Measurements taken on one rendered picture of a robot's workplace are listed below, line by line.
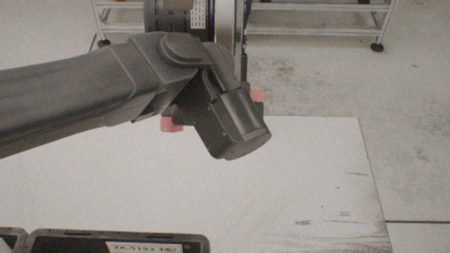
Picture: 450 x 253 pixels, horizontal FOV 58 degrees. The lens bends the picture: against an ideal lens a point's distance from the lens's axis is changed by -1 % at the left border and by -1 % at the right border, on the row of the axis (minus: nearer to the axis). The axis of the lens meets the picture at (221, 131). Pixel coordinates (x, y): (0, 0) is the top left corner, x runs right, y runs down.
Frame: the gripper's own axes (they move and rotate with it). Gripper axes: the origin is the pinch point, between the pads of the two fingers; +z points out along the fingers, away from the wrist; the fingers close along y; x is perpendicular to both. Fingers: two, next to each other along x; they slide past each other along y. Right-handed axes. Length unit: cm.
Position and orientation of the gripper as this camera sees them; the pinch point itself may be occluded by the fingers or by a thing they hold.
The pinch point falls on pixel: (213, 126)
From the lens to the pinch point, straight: 63.0
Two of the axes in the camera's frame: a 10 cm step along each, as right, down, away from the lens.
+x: 0.4, -9.4, 3.3
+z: 0.1, 3.3, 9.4
